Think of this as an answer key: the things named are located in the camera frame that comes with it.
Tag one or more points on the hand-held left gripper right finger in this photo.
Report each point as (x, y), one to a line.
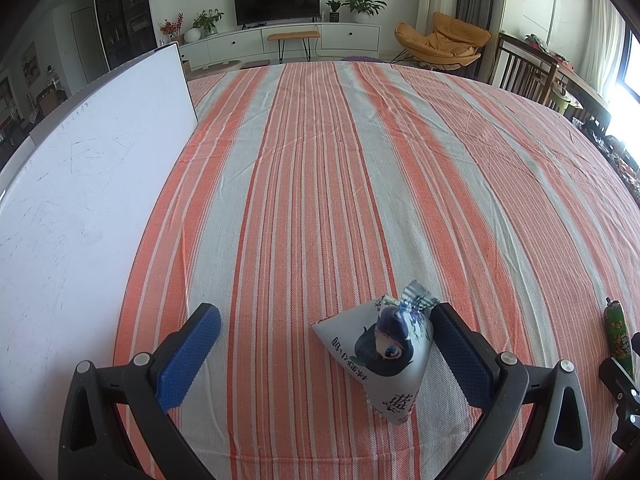
(460, 355)

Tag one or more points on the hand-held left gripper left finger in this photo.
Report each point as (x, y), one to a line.
(192, 350)

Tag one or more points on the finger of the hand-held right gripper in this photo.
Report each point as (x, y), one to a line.
(620, 377)
(636, 345)

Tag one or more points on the green printed sausage stick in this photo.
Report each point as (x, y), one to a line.
(616, 330)

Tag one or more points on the white triangular snack packet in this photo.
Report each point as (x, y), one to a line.
(380, 355)

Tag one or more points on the orange striped blanket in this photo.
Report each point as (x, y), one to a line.
(350, 185)

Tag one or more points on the dark framed window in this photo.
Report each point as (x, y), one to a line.
(631, 75)

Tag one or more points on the cardboard box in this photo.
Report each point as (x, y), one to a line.
(187, 71)

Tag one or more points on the dark wooden slatted chair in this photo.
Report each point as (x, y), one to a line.
(520, 70)

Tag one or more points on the white sheer curtain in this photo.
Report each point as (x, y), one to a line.
(600, 50)

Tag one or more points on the purple round mat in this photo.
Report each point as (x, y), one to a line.
(362, 59)

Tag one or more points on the white round vase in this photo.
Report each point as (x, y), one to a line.
(192, 35)

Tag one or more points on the orange lounge chair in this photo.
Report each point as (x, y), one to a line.
(440, 40)

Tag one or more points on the red flower arrangement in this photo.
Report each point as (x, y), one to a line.
(171, 27)

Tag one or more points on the wooden bench with hairpin legs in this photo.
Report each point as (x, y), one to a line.
(292, 36)

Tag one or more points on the flowering green potted plant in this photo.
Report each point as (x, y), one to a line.
(207, 19)

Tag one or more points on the white television cabinet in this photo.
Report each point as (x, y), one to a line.
(350, 35)

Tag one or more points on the dark glass cabinet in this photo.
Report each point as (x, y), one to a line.
(125, 15)

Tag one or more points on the black flat television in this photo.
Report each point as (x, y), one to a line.
(277, 2)

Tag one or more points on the large leafy potted plant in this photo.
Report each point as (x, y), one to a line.
(362, 2)

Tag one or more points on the small potted plant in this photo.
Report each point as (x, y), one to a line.
(334, 10)

